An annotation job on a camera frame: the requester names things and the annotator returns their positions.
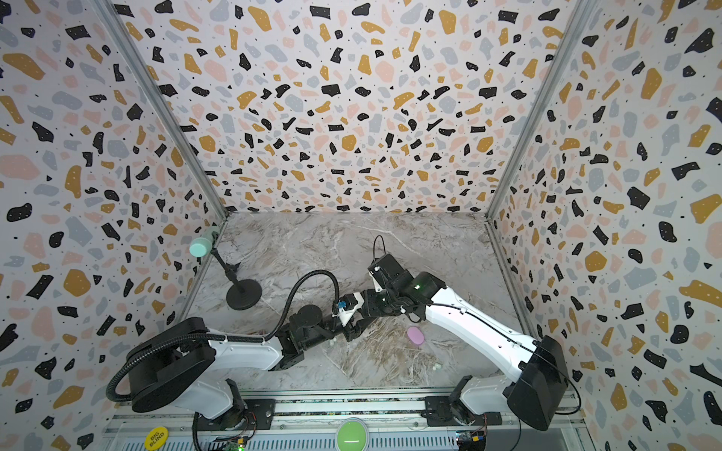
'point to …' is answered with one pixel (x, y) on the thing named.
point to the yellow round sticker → (156, 439)
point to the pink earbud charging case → (415, 335)
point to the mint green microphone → (200, 247)
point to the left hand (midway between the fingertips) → (376, 303)
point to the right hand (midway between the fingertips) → (363, 304)
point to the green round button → (353, 435)
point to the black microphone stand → (245, 293)
